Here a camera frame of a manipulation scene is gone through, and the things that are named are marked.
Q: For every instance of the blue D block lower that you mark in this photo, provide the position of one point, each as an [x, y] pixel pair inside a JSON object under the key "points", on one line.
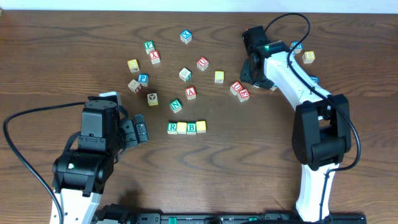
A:
{"points": [[315, 79]]}

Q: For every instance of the blue X block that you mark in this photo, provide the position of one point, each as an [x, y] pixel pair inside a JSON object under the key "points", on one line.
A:
{"points": [[186, 36]]}

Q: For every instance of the blue D block upper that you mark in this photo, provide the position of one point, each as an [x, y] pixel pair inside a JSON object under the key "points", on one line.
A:
{"points": [[296, 46]]}

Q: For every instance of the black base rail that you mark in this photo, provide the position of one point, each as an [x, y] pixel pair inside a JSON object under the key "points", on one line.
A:
{"points": [[119, 214]]}

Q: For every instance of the red u block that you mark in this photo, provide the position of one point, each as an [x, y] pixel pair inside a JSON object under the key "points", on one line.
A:
{"points": [[202, 63], [236, 87]]}

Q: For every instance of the blue P block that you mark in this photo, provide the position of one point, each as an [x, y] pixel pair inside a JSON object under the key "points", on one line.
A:
{"points": [[143, 79]]}

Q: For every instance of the green F block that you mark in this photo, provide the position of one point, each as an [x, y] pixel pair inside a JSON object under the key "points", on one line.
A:
{"points": [[149, 46]]}

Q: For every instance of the yellow picture block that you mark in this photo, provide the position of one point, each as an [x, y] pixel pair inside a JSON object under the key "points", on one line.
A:
{"points": [[152, 99]]}

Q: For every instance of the green R block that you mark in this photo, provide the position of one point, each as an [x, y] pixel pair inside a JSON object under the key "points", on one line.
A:
{"points": [[172, 128]]}

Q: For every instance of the yellow 8 block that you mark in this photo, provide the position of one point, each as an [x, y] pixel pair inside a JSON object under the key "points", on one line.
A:
{"points": [[308, 57]]}

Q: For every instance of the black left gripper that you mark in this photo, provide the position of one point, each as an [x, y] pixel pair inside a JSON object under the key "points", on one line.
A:
{"points": [[134, 129]]}

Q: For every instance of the red U block upper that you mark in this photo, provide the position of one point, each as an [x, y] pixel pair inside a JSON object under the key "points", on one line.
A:
{"points": [[202, 63]]}

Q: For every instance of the green B block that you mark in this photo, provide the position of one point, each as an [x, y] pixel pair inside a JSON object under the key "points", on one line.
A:
{"points": [[191, 128]]}

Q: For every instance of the plain wood green-sided block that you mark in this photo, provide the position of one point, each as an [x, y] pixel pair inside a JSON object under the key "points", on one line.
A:
{"points": [[185, 74]]}

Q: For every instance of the red E block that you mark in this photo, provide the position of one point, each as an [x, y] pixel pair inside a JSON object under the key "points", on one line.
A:
{"points": [[243, 95]]}

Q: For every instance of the red U block lower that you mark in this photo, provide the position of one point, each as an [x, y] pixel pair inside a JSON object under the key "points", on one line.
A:
{"points": [[236, 87]]}

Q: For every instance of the green N block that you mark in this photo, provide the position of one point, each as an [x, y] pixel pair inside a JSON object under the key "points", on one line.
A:
{"points": [[176, 106]]}

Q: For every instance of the yellow O block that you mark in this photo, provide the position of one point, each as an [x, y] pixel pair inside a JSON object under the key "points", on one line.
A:
{"points": [[181, 127]]}

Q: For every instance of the red A block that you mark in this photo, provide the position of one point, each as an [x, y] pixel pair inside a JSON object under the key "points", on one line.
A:
{"points": [[190, 93]]}

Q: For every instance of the blue d block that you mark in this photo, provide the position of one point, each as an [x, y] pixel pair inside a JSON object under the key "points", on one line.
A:
{"points": [[296, 46], [315, 79]]}

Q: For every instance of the plain wood red-sided block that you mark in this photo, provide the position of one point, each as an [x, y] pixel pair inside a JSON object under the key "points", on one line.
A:
{"points": [[134, 86]]}

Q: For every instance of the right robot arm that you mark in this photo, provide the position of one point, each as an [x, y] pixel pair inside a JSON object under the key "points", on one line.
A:
{"points": [[321, 136]]}

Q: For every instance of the blue 2 block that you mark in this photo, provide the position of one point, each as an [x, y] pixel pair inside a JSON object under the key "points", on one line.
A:
{"points": [[274, 87]]}

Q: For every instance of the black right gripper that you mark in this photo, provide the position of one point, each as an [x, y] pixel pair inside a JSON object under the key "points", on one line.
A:
{"points": [[254, 78]]}

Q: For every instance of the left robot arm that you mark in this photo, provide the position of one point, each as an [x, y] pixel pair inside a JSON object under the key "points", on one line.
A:
{"points": [[88, 159]]}

